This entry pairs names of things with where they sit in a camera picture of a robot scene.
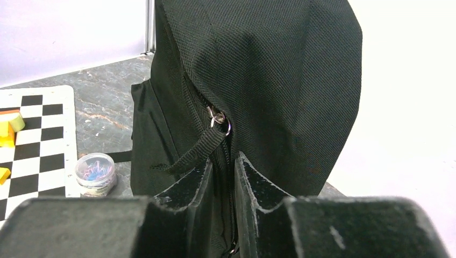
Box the checkered chess board mat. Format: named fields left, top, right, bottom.
left=1, top=85, right=80, bottom=224

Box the orange toy block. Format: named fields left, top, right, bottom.
left=1, top=110, right=20, bottom=147

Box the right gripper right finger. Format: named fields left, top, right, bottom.
left=235, top=153, right=448, bottom=257

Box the clear jar of paperclips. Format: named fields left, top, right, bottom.
left=75, top=153, right=117, bottom=198

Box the black student backpack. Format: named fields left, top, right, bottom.
left=112, top=1, right=362, bottom=257

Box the yellow toy block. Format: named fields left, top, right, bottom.
left=0, top=167, right=11, bottom=185

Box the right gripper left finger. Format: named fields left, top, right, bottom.
left=1, top=161, right=213, bottom=257

